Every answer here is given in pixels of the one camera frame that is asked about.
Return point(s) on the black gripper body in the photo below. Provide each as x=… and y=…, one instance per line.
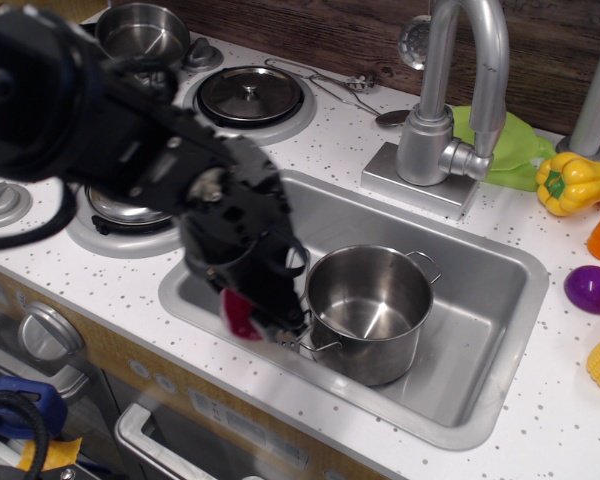
x=235, y=220

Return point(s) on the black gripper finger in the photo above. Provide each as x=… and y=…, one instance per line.
x=299, y=326
x=270, y=313

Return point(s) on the red toy sweet potato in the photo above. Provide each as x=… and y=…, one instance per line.
x=235, y=312

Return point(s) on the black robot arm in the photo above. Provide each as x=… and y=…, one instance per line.
x=69, y=111

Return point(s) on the stainless steel pot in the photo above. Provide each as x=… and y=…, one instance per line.
x=368, y=304

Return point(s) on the rear burner pot lid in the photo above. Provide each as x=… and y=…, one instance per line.
x=249, y=96

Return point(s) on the burner pot lid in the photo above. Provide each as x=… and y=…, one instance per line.
x=249, y=96
x=110, y=216

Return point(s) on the front burner pot lid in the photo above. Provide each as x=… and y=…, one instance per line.
x=110, y=216

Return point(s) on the silver sink basin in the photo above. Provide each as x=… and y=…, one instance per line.
x=485, y=306

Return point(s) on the silver rear stove knob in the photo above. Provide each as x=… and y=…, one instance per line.
x=202, y=56

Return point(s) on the silver stove knob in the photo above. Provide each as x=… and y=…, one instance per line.
x=15, y=203
x=202, y=56

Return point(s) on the metal spoon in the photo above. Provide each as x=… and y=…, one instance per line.
x=387, y=119

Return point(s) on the metal whisk utensil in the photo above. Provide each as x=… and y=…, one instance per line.
x=363, y=83

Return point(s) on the small steel saucepan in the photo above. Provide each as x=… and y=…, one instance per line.
x=146, y=40

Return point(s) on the silver oven dial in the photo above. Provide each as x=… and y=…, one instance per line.
x=46, y=335

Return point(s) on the metal slotted ladle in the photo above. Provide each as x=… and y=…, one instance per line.
x=413, y=42

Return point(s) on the yellow tape piece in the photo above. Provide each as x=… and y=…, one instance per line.
x=59, y=454

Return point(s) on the green cloth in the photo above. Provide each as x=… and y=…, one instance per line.
x=517, y=156

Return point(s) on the blue clamp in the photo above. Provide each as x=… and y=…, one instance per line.
x=29, y=408

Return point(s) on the purple toy eggplant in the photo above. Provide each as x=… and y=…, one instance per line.
x=582, y=287

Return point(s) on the yellow toy bell pepper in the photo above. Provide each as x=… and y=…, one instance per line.
x=568, y=183

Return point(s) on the silver oven door handle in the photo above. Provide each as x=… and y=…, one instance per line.
x=166, y=445

